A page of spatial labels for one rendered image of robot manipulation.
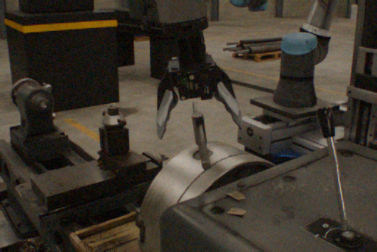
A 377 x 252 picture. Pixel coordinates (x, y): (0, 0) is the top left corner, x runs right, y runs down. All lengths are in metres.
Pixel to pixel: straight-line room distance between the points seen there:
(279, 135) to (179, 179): 0.66
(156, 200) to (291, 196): 0.27
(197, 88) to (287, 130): 0.77
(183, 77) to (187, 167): 0.20
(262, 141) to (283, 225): 0.80
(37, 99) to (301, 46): 1.06
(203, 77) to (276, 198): 0.21
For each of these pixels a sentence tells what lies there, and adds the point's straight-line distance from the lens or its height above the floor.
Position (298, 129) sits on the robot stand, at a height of 1.09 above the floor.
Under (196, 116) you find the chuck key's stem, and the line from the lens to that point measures 0.74.
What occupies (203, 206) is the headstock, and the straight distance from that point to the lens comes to 0.57.
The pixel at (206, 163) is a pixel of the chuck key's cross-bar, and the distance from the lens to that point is 0.53.
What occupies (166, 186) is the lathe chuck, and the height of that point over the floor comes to 1.19.
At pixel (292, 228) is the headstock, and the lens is 0.54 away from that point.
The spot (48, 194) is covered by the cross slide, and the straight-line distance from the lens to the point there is 1.26.
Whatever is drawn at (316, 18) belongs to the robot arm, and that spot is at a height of 1.45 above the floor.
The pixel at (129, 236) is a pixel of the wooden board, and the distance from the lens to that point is 1.18.
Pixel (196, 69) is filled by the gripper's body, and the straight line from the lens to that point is 0.61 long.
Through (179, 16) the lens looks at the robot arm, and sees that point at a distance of 0.61.
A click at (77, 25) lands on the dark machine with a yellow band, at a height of 1.09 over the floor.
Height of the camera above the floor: 1.54
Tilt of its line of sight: 19 degrees down
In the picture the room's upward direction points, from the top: straight up
